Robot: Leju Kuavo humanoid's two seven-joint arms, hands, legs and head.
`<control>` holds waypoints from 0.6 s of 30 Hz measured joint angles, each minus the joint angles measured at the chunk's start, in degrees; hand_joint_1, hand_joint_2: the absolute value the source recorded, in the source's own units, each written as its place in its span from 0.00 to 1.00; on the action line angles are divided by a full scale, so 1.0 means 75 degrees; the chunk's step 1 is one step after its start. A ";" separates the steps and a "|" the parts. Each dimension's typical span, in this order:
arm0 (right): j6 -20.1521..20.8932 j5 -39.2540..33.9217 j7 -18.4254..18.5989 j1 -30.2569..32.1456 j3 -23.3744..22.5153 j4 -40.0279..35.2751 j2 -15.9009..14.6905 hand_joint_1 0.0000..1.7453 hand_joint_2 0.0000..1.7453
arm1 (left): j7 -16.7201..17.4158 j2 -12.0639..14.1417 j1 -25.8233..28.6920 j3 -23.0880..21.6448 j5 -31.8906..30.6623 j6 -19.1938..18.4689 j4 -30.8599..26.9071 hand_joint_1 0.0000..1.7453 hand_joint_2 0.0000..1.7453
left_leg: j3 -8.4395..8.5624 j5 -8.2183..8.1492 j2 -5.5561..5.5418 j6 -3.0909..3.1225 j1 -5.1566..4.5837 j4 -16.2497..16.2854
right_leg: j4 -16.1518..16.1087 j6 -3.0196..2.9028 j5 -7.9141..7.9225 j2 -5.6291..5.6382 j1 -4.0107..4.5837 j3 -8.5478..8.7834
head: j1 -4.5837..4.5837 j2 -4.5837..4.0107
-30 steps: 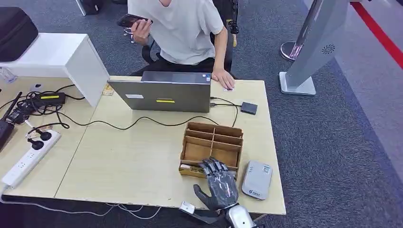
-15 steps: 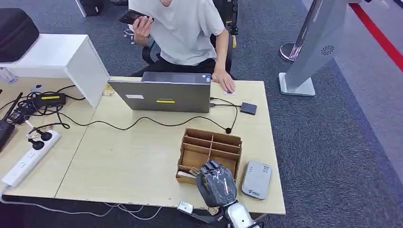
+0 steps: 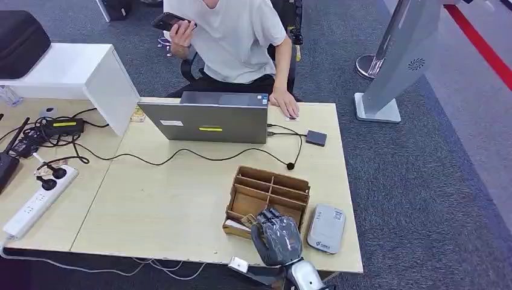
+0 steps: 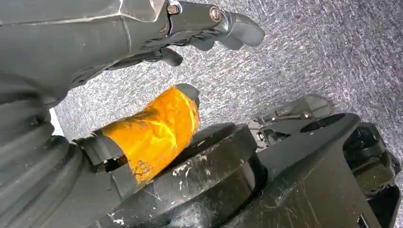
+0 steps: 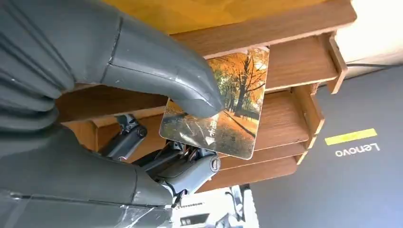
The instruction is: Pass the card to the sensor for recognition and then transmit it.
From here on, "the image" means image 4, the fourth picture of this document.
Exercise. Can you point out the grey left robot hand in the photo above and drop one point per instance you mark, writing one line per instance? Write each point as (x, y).
(78, 37)

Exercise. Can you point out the black robot left foot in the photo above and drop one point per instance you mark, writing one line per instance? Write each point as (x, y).
(374, 163)

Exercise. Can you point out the ribbed grey left arm sleeve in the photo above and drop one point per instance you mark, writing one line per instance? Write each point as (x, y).
(37, 176)

